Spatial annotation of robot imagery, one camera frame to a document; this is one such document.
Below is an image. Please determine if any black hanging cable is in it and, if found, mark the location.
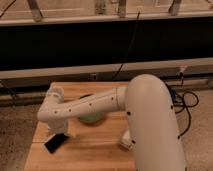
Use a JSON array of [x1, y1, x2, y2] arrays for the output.
[[112, 10, 141, 81]]

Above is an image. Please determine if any black eraser block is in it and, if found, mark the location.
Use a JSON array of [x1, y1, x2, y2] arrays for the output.
[[44, 134, 68, 153]]

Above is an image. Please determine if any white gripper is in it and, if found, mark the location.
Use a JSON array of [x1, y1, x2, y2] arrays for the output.
[[48, 121, 77, 138]]

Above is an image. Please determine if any clear plastic cup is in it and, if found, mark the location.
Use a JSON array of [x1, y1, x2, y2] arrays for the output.
[[46, 87, 64, 101]]

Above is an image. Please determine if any wooden board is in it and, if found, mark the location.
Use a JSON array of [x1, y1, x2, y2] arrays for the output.
[[23, 81, 158, 171]]

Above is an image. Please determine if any black floor cable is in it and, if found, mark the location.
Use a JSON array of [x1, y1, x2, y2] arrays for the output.
[[166, 84, 200, 139]]

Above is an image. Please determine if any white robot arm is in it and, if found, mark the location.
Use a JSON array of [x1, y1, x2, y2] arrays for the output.
[[37, 74, 187, 171]]

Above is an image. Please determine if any green bowl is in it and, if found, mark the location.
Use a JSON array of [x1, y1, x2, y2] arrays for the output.
[[78, 113, 104, 124]]

